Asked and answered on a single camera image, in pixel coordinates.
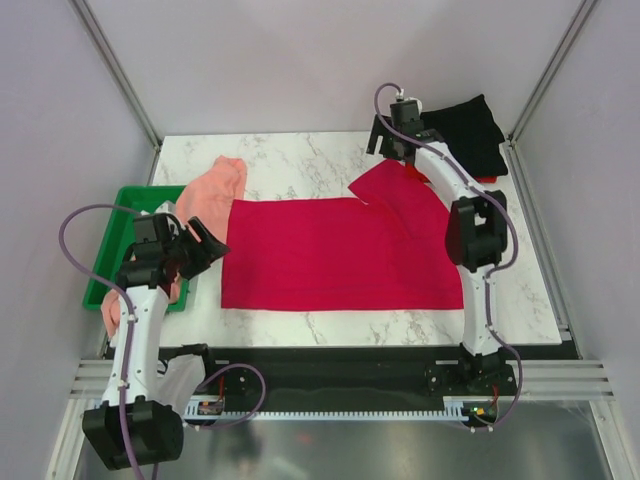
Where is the salmon pink t shirt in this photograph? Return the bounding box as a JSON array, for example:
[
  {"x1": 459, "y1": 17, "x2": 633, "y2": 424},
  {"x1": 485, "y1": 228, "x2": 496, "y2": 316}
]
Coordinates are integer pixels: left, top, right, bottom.
[{"x1": 100, "y1": 156, "x2": 247, "y2": 339}]

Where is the magenta polo shirt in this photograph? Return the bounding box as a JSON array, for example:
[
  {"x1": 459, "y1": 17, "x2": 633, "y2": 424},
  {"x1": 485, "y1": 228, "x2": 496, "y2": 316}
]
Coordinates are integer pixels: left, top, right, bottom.
[{"x1": 221, "y1": 160, "x2": 463, "y2": 312}]

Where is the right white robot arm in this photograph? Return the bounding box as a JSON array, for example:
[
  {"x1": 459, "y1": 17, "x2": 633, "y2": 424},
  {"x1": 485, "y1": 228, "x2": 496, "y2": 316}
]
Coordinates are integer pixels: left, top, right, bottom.
[{"x1": 367, "y1": 92, "x2": 519, "y2": 396}]

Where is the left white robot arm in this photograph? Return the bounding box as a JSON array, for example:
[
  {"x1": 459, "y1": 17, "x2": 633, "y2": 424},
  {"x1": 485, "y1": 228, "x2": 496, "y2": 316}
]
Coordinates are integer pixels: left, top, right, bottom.
[{"x1": 82, "y1": 212, "x2": 230, "y2": 473}]

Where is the green plastic tray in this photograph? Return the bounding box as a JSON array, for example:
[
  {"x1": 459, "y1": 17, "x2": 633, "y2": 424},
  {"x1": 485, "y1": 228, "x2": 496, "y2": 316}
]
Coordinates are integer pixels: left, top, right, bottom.
[{"x1": 83, "y1": 185, "x2": 185, "y2": 311}]

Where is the folded red t shirt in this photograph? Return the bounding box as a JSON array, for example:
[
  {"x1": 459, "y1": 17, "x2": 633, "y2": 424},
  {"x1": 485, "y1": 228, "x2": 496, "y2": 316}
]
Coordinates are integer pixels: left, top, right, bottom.
[{"x1": 405, "y1": 162, "x2": 497, "y2": 184}]

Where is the folded black t shirt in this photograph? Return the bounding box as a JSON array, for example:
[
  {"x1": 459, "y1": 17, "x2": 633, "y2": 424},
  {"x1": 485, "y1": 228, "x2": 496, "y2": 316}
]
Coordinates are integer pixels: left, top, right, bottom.
[{"x1": 421, "y1": 94, "x2": 508, "y2": 183}]

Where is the right aluminium frame post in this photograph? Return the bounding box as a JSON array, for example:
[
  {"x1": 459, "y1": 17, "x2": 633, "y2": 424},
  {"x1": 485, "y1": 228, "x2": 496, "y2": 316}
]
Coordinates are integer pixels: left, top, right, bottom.
[{"x1": 507, "y1": 0, "x2": 601, "y2": 144}]

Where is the aluminium frame post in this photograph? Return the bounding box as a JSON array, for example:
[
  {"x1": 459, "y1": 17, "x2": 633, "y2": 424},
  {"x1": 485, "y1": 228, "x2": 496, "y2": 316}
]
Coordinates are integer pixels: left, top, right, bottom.
[
  {"x1": 507, "y1": 0, "x2": 601, "y2": 144},
  {"x1": 69, "y1": 0, "x2": 164, "y2": 150}
]

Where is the left aluminium frame post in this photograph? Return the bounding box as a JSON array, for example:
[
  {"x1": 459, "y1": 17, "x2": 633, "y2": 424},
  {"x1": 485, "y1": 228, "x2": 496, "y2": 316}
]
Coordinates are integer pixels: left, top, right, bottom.
[{"x1": 69, "y1": 0, "x2": 164, "y2": 150}]

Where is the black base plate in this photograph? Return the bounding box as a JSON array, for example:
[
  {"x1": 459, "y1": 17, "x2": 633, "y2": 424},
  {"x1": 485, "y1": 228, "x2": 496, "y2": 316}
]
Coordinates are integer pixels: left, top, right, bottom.
[{"x1": 102, "y1": 344, "x2": 581, "y2": 414}]

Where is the white slotted cable duct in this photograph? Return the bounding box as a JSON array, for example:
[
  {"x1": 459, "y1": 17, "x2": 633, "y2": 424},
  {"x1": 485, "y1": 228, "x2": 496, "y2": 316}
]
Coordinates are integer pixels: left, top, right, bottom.
[{"x1": 183, "y1": 397, "x2": 469, "y2": 423}]

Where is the front aluminium rail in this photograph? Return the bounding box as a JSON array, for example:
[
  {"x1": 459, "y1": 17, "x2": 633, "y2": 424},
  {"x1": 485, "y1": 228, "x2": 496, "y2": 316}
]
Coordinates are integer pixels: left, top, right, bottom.
[{"x1": 69, "y1": 360, "x2": 614, "y2": 401}]

